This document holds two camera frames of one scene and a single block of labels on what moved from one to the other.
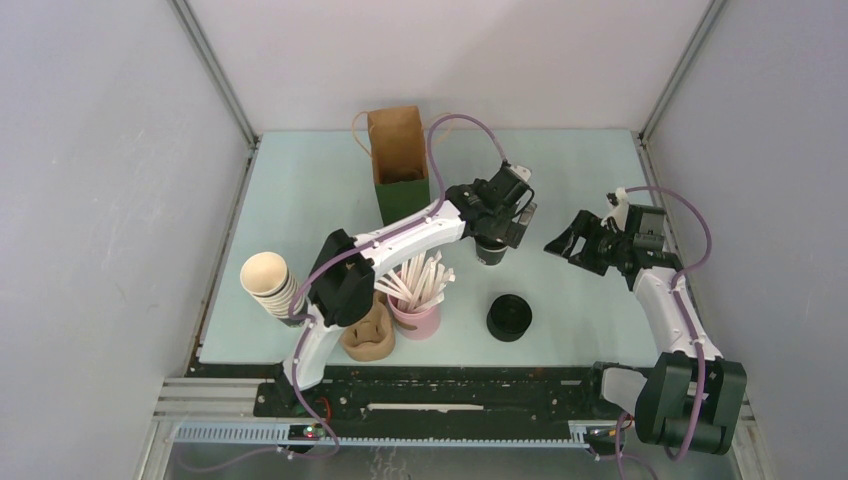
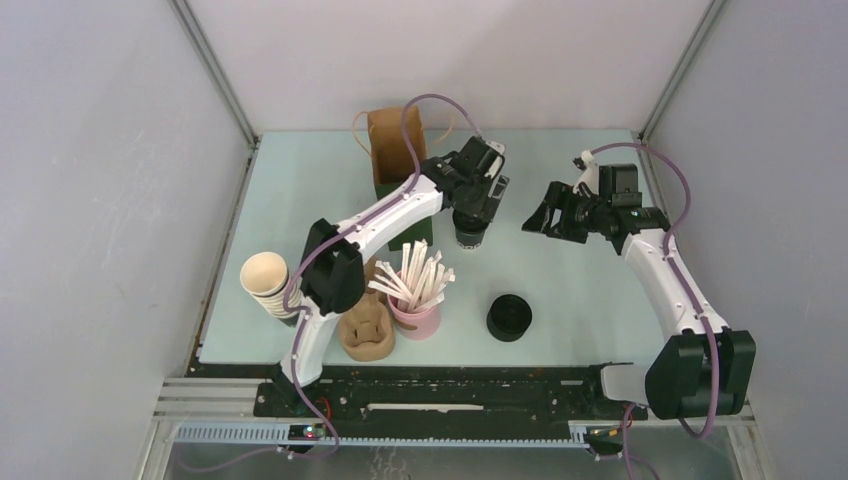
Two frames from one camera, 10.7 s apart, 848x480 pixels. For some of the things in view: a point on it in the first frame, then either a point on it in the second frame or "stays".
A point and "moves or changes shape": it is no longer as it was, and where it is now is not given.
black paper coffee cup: [490, 254] moves or changes shape
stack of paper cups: [266, 277] stays
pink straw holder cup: [417, 325] stays
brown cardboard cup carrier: [373, 338] stays
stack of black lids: [509, 317] stays
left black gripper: [510, 233] → [485, 204]
